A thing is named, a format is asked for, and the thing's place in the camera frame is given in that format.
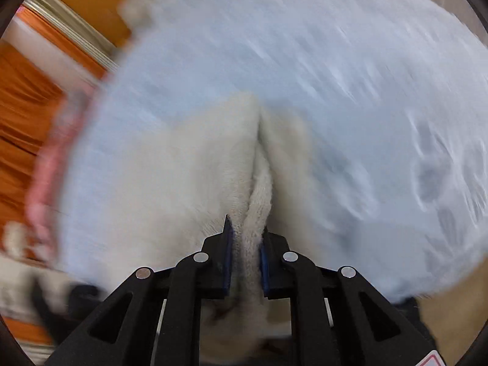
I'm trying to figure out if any bed with blue floral sheet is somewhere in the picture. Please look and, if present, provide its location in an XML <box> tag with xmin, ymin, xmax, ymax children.
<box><xmin>57</xmin><ymin>0</ymin><xmax>488</xmax><ymax>303</ymax></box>

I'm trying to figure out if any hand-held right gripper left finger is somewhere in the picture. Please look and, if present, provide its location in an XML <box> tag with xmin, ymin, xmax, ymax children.
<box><xmin>46</xmin><ymin>214</ymin><xmax>234</xmax><ymax>366</ymax></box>

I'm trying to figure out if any pink and grey quilt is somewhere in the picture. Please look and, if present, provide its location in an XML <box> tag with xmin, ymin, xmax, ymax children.
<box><xmin>25</xmin><ymin>82</ymin><xmax>98</xmax><ymax>254</ymax></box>

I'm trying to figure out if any beige padded headboard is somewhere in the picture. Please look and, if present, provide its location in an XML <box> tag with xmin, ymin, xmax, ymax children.
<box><xmin>120</xmin><ymin>0</ymin><xmax>155</xmax><ymax>31</ymax></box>

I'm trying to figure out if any cream sweater with black hearts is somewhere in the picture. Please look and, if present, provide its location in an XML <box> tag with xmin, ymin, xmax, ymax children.
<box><xmin>61</xmin><ymin>91</ymin><xmax>319</xmax><ymax>364</ymax></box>

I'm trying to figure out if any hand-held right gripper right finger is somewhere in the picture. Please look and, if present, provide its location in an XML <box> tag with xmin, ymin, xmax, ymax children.
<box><xmin>260</xmin><ymin>226</ymin><xmax>438</xmax><ymax>366</ymax></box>

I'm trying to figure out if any beige ribbed wall trim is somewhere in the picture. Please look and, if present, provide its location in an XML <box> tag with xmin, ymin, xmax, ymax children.
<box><xmin>21</xmin><ymin>0</ymin><xmax>120</xmax><ymax>70</ymax></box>

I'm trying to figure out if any orange curtain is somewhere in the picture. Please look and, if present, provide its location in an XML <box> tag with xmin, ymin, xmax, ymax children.
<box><xmin>0</xmin><ymin>5</ymin><xmax>109</xmax><ymax>347</ymax></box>

